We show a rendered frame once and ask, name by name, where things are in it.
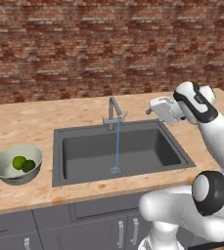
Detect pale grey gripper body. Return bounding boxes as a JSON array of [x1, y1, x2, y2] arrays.
[[149, 96, 181, 126]]

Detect grey metal sink faucet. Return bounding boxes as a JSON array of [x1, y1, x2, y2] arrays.
[[103, 96, 129, 132]]

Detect dark grey sink basin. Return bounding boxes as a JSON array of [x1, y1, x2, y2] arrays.
[[52, 118, 197, 188]]

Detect grey sink front panel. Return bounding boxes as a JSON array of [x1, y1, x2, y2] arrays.
[[68, 193, 145, 223]]

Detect pale grey bowl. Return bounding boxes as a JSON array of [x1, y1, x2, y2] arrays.
[[0, 144, 44, 187]]

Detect grey cupboard door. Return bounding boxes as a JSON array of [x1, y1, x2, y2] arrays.
[[125, 212, 155, 250], [38, 215, 129, 250], [0, 231, 41, 250]]

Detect dark green lime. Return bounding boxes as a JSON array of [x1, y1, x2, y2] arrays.
[[21, 159, 37, 174]]

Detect bright green lime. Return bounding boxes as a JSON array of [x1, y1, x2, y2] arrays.
[[12, 155, 27, 171]]

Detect grey drawer front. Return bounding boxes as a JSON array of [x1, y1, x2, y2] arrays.
[[0, 209, 39, 236]]

